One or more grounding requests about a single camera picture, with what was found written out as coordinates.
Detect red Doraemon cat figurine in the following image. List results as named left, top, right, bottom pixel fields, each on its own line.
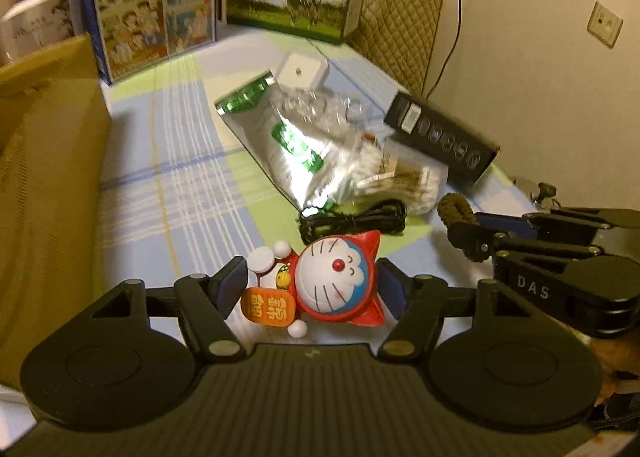
left=241, top=231, right=385, bottom=339

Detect white square night light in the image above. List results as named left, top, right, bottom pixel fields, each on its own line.
left=276, top=52, right=329, bottom=91

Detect black coiled cable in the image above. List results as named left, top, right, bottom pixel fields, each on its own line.
left=297, top=199, right=409, bottom=244

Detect brown cardboard box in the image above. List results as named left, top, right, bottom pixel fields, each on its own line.
left=1, top=35, right=112, bottom=389

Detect clear plastic cotton swab bag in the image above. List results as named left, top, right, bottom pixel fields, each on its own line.
left=269, top=88, right=448, bottom=215

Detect quilted beige chair cover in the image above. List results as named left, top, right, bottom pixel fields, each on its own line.
left=348, top=0, right=442, bottom=96

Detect black shaver box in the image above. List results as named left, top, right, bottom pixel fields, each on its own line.
left=384, top=91, right=500, bottom=185

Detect silver green foil pouch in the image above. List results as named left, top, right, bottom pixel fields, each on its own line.
left=215, top=70, right=342, bottom=211

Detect tangled cables on floor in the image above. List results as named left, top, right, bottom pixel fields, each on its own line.
left=512, top=176, right=561, bottom=210

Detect black power cord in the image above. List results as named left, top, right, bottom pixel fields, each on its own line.
left=423, top=0, right=483, bottom=100

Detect person's left hand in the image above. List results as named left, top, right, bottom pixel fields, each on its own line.
left=589, top=330, right=640, bottom=405

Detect dark braided rope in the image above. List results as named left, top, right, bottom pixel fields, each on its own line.
left=437, top=191, right=483, bottom=229

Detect white humidifier box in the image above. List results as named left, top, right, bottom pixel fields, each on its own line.
left=1, top=0, right=86, bottom=62

